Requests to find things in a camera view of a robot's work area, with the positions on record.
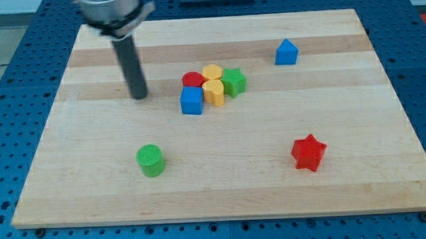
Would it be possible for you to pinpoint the green star block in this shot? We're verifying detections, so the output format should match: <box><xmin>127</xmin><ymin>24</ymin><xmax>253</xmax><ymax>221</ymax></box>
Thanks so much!
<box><xmin>221</xmin><ymin>67</ymin><xmax>246</xmax><ymax>98</ymax></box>

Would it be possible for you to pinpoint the wooden board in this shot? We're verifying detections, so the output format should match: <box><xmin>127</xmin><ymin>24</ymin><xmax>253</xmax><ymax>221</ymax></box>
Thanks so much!
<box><xmin>12</xmin><ymin>9</ymin><xmax>426</xmax><ymax>229</ymax></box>

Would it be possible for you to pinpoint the green cylinder block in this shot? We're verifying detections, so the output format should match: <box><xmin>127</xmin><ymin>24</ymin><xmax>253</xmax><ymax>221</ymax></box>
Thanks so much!
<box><xmin>136</xmin><ymin>144</ymin><xmax>165</xmax><ymax>177</ymax></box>

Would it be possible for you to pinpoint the blue pentagon block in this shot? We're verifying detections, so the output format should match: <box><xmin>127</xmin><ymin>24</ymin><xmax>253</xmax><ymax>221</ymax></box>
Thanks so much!
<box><xmin>274</xmin><ymin>39</ymin><xmax>299</xmax><ymax>65</ymax></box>

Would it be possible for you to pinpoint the red star block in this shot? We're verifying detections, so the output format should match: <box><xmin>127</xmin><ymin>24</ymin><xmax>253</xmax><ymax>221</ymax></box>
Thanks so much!
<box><xmin>291</xmin><ymin>134</ymin><xmax>327</xmax><ymax>172</ymax></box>

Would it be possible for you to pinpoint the blue cube block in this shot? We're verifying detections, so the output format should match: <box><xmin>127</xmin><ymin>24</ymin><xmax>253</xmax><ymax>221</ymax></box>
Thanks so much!
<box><xmin>180</xmin><ymin>87</ymin><xmax>203</xmax><ymax>115</ymax></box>

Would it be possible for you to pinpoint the red cylinder block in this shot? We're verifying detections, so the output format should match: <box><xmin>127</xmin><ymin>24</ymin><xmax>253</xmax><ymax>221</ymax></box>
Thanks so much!
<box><xmin>182</xmin><ymin>71</ymin><xmax>204</xmax><ymax>87</ymax></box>

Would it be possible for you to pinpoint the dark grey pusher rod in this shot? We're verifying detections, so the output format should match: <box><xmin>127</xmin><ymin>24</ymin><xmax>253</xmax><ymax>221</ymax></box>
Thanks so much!
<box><xmin>111</xmin><ymin>36</ymin><xmax>148</xmax><ymax>99</ymax></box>

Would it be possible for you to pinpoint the yellow heart block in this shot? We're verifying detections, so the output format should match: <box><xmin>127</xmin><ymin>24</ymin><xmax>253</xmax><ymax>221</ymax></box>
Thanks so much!
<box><xmin>202</xmin><ymin>79</ymin><xmax>224</xmax><ymax>106</ymax></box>

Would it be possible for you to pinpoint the yellow hexagon block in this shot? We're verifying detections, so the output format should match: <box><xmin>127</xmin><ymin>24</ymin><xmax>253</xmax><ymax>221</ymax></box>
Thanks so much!
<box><xmin>202</xmin><ymin>64</ymin><xmax>224</xmax><ymax>81</ymax></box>

